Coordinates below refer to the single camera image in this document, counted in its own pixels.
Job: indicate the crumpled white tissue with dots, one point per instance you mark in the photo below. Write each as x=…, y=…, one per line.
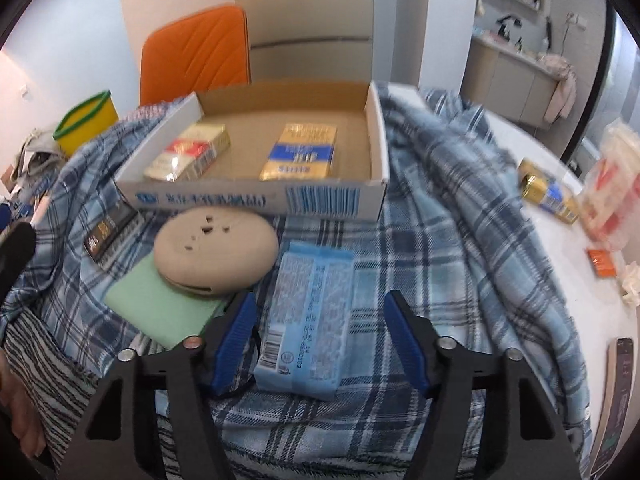
x=631, y=282

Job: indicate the white wall outlet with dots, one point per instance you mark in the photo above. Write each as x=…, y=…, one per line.
x=577, y=20

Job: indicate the blue plaid cloth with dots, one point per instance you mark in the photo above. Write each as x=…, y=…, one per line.
x=440, y=210

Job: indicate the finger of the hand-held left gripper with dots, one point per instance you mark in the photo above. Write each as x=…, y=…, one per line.
x=15, y=255

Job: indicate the light blue tissue packet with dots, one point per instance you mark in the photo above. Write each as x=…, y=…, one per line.
x=305, y=320

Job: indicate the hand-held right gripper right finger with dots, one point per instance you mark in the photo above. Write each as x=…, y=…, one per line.
x=407, y=340

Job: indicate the beige round pouch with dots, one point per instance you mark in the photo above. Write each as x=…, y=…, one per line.
x=225, y=255

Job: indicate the bathroom vanity cabinet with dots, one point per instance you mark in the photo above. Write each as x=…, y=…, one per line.
x=505, y=80

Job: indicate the black faucet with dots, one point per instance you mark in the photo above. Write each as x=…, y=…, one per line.
x=509, y=21

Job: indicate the cardboard box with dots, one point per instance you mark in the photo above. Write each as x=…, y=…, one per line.
x=250, y=200

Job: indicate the person's left hand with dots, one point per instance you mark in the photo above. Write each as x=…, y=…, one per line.
x=20, y=410

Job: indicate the gold and blue packet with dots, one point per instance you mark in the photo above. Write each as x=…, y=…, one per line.
x=547, y=190
x=300, y=155

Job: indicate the black tissue pack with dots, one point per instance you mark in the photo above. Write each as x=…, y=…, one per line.
x=107, y=235

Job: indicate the yellow bin with green rim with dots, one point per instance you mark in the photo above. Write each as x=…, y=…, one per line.
x=87, y=125

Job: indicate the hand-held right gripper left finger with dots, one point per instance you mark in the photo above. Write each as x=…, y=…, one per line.
x=235, y=340

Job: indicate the grey striped cloth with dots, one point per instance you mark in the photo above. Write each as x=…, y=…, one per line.
x=50, y=350

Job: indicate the green snap pouch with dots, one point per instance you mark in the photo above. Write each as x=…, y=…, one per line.
x=150, y=310

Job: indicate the orange chair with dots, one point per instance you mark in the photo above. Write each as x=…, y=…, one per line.
x=195, y=55

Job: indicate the pink towel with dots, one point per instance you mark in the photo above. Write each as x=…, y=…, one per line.
x=560, y=85

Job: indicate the red and gold cigarette pack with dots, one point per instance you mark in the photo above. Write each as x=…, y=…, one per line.
x=185, y=152

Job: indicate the small orange packet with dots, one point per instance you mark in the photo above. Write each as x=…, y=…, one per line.
x=601, y=262

